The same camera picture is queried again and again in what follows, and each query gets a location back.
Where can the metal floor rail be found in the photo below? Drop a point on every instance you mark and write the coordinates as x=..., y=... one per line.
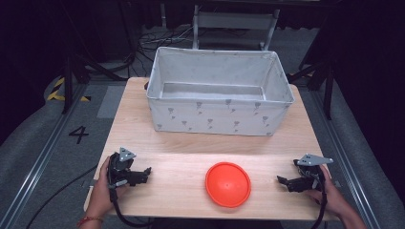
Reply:
x=347, y=159
x=38, y=165

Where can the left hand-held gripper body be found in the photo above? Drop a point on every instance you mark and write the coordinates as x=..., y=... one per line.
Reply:
x=120, y=170

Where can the person's left hand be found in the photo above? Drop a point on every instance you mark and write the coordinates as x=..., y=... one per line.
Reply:
x=101, y=194

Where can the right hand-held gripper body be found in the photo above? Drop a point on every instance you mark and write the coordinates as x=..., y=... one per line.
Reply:
x=310, y=173

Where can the grey metal chair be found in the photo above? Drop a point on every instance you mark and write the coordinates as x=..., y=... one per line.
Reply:
x=235, y=20

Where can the orange plastic bowl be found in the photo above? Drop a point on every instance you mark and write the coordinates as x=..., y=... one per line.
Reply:
x=228, y=185

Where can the black tripod stand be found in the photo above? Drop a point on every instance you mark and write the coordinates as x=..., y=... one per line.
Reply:
x=328, y=89
x=68, y=79

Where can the person's right hand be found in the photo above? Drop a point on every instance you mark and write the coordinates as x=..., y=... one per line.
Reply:
x=332, y=195

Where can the grey fabric storage box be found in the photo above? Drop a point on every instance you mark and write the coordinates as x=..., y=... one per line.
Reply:
x=216, y=117

